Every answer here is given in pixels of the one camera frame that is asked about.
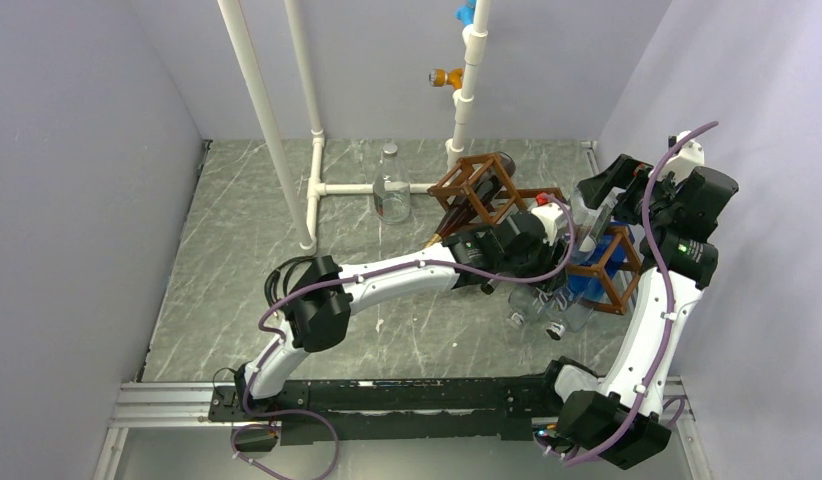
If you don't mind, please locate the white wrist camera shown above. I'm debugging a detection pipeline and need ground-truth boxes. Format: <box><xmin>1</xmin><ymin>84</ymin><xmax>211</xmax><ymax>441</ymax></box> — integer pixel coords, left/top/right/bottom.
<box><xmin>659</xmin><ymin>139</ymin><xmax>705</xmax><ymax>183</ymax></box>
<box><xmin>529</xmin><ymin>192</ymin><xmax>570</xmax><ymax>243</ymax></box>

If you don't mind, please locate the blue pipe valve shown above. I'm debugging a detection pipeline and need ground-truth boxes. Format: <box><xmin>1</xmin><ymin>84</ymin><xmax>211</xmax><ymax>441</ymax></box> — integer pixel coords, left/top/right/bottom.
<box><xmin>455</xmin><ymin>0</ymin><xmax>477</xmax><ymax>27</ymax></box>

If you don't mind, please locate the white PVC pipe frame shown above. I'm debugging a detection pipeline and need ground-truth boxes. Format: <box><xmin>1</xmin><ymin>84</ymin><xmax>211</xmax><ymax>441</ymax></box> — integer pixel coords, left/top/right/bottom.
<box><xmin>216</xmin><ymin>0</ymin><xmax>493</xmax><ymax>254</ymax></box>

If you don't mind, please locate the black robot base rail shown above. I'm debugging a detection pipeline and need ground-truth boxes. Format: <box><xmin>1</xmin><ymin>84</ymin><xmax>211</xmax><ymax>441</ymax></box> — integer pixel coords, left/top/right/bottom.
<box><xmin>208</xmin><ymin>374</ymin><xmax>563</xmax><ymax>445</ymax></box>

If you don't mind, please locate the black coiled cable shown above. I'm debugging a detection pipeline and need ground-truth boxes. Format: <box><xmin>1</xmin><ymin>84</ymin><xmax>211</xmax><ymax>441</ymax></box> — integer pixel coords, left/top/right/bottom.
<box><xmin>263</xmin><ymin>256</ymin><xmax>320</xmax><ymax>309</ymax></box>

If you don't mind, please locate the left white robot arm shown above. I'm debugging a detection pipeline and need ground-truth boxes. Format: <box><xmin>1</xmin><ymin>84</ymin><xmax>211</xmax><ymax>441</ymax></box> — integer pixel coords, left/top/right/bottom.
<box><xmin>234</xmin><ymin>205</ymin><xmax>575</xmax><ymax>420</ymax></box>

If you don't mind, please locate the dark red wine bottle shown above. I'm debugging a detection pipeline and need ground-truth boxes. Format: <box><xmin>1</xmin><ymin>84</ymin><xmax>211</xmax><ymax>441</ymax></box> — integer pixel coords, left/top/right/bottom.
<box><xmin>425</xmin><ymin>152</ymin><xmax>524</xmax><ymax>247</ymax></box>

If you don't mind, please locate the dark green wine bottle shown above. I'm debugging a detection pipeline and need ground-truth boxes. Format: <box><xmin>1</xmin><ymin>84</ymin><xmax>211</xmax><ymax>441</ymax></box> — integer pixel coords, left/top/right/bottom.
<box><xmin>479</xmin><ymin>275</ymin><xmax>509</xmax><ymax>295</ymax></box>

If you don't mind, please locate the clear glass bottle white cap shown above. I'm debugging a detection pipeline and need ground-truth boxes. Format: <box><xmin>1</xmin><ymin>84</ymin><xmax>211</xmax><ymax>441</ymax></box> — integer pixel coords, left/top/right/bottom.
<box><xmin>571</xmin><ymin>188</ymin><xmax>616</xmax><ymax>264</ymax></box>

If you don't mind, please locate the orange pipe valve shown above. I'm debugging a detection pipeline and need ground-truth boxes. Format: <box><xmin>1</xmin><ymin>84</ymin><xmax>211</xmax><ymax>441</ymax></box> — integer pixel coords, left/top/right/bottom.
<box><xmin>428</xmin><ymin>67</ymin><xmax>464</xmax><ymax>91</ymax></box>

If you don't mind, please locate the clear glass bottle silver cap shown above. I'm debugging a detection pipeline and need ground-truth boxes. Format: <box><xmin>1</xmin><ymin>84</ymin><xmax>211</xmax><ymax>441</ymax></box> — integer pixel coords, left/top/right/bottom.
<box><xmin>372</xmin><ymin>142</ymin><xmax>411</xmax><ymax>224</ymax></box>

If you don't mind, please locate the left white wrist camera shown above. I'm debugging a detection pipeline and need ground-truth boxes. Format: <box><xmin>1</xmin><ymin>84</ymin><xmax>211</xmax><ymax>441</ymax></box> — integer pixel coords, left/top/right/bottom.
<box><xmin>529</xmin><ymin>192</ymin><xmax>570</xmax><ymax>243</ymax></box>

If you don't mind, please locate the blue label clear bottle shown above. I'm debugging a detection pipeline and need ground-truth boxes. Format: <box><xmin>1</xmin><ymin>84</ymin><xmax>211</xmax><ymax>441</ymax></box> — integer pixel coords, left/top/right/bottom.
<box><xmin>506</xmin><ymin>274</ymin><xmax>607</xmax><ymax>328</ymax></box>

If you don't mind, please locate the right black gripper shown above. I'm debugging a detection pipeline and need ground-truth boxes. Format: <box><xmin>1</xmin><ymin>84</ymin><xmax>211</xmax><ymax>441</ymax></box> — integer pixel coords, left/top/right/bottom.
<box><xmin>578</xmin><ymin>154</ymin><xmax>686</xmax><ymax>228</ymax></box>

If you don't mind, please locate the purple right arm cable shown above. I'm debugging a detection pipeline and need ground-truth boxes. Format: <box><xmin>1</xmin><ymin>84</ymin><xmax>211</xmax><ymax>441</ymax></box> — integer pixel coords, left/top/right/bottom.
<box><xmin>536</xmin><ymin>120</ymin><xmax>720</xmax><ymax>468</ymax></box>

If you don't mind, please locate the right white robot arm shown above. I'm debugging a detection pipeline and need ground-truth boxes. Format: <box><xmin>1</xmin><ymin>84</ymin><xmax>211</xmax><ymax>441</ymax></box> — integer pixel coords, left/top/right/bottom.
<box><xmin>537</xmin><ymin>154</ymin><xmax>738</xmax><ymax>470</ymax></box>

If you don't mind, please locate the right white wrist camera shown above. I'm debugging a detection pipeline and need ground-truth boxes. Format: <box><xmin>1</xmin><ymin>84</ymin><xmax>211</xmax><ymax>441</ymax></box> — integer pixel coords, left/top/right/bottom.
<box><xmin>659</xmin><ymin>139</ymin><xmax>705</xmax><ymax>183</ymax></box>

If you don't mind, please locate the clear square bottle black cap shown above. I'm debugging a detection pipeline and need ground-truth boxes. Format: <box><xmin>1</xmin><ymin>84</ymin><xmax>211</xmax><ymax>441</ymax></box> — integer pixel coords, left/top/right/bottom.
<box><xmin>544</xmin><ymin>299</ymin><xmax>596</xmax><ymax>341</ymax></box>

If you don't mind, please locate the brown wooden wine rack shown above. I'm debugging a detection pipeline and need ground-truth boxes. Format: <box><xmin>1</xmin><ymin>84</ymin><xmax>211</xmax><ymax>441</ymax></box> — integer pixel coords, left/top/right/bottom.
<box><xmin>445</xmin><ymin>177</ymin><xmax>640</xmax><ymax>315</ymax></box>

